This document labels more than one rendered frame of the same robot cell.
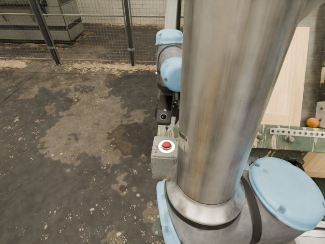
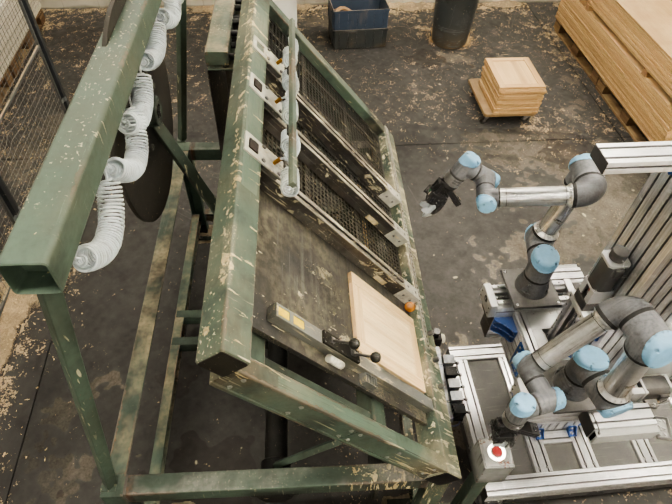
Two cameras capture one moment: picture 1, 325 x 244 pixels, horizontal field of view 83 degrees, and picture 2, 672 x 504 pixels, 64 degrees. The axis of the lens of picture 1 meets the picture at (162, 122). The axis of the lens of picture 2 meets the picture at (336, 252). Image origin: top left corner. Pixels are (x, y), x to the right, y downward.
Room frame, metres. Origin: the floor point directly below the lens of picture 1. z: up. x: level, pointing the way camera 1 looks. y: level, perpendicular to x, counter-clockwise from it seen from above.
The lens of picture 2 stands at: (1.31, 0.64, 3.01)
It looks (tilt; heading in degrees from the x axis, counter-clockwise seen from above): 49 degrees down; 259
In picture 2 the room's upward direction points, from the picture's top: 3 degrees clockwise
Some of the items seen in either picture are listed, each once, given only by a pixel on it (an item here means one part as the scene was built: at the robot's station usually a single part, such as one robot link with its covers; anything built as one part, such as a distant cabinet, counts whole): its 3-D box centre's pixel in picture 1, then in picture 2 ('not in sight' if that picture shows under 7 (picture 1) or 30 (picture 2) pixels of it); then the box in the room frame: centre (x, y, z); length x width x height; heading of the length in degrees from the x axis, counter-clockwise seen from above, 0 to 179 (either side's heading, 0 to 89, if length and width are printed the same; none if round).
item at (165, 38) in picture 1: (169, 52); (521, 408); (0.52, -0.02, 1.32); 0.09 x 0.08 x 0.11; 7
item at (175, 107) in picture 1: (168, 96); (505, 428); (0.54, -0.02, 1.16); 0.09 x 0.08 x 0.12; 174
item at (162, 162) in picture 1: (166, 159); (490, 460); (0.51, -0.02, 0.84); 0.12 x 0.12 x 0.18; 84
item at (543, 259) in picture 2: not in sight; (542, 262); (0.12, -0.70, 1.20); 0.13 x 0.12 x 0.14; 73
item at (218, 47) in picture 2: not in sight; (237, 92); (1.39, -1.91, 1.38); 0.70 x 0.15 x 0.85; 84
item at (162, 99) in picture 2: not in sight; (150, 111); (1.67, -1.08, 1.85); 0.80 x 0.06 x 0.80; 84
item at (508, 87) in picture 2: not in sight; (503, 88); (-1.04, -3.53, 0.20); 0.61 x 0.53 x 0.40; 87
